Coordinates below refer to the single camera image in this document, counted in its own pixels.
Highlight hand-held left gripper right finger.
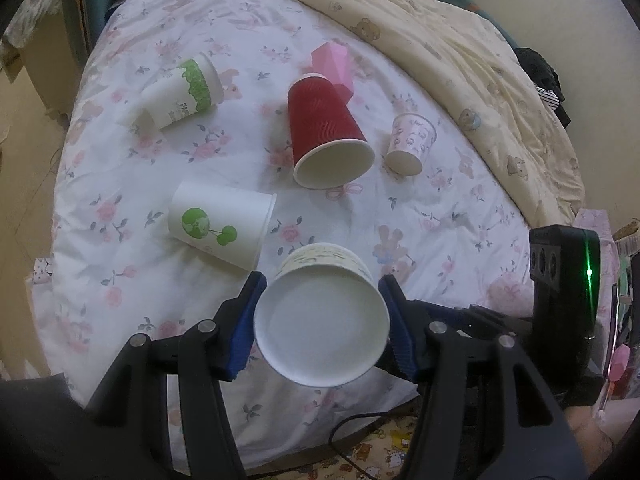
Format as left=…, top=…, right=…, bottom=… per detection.
left=378, top=275, right=589, bottom=480

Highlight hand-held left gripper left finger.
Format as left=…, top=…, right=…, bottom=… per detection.
left=86, top=271, right=266, bottom=480

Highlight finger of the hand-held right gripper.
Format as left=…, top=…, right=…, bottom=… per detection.
left=425, top=304, right=537, bottom=357

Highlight white paper cup black scribbles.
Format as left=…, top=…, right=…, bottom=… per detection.
left=253, top=242, right=391, bottom=388

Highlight person's right forearm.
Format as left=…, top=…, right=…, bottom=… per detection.
left=564, top=404, right=617, bottom=471

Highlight white cup green globe print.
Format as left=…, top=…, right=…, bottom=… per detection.
left=167, top=181, right=278, bottom=272

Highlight small panda print paper cup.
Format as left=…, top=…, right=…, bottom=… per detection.
left=384, top=113, right=438, bottom=176

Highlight red ribbed paper cup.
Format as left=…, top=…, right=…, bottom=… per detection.
left=287, top=73, right=376, bottom=190

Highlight white cup green band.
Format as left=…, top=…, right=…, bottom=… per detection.
left=142, top=53, right=225, bottom=132

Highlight pink plastic object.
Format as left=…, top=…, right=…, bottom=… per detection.
left=610, top=345, right=632, bottom=382

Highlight pink floral fabric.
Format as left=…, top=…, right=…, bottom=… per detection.
left=572, top=208, right=627, bottom=262

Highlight floral bed sheet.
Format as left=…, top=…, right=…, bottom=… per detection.
left=30, top=0, right=537, bottom=461

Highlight yellow cartoon print mat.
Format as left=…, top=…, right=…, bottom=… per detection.
left=240, top=410, right=426, bottom=480

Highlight black cloth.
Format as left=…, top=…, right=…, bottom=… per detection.
left=514, top=47, right=572, bottom=129

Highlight pink faceted box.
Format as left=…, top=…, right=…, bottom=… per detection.
left=308, top=41, right=354, bottom=102

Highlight cream bear print blanket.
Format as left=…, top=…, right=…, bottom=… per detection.
left=224, top=0, right=587, bottom=227

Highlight beige cabinet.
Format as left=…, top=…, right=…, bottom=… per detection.
left=0, top=22, right=77, bottom=122

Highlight black cable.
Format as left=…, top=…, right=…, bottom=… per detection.
left=327, top=412, right=403, bottom=480

